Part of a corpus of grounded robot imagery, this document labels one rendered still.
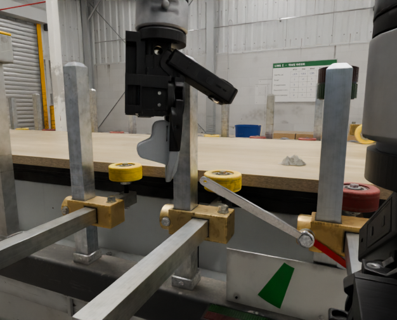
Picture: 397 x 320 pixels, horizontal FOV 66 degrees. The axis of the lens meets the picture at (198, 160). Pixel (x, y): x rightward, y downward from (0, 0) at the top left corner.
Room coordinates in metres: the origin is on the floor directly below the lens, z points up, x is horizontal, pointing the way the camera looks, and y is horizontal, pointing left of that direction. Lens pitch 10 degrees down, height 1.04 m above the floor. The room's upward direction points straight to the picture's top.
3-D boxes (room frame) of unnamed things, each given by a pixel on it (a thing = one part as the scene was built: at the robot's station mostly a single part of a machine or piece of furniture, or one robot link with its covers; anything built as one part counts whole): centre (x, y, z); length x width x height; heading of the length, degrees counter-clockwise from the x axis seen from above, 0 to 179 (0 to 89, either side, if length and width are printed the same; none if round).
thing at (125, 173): (0.74, 0.18, 0.85); 0.08 x 0.08 x 0.11
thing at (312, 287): (0.46, -0.17, 0.75); 0.26 x 0.01 x 0.10; 67
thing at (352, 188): (0.52, -0.27, 0.85); 0.08 x 0.08 x 0.11
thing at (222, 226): (0.55, 0.00, 0.83); 0.13 x 0.06 x 0.05; 67
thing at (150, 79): (0.46, 0.06, 1.09); 0.09 x 0.08 x 0.12; 103
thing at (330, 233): (0.46, -0.23, 0.85); 0.13 x 0.06 x 0.05; 67
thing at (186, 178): (0.56, 0.02, 0.89); 0.03 x 0.03 x 0.48; 67
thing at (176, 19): (0.46, 0.05, 1.17); 0.08 x 0.08 x 0.05
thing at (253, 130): (6.33, -1.03, 0.36); 0.59 x 0.57 x 0.73; 153
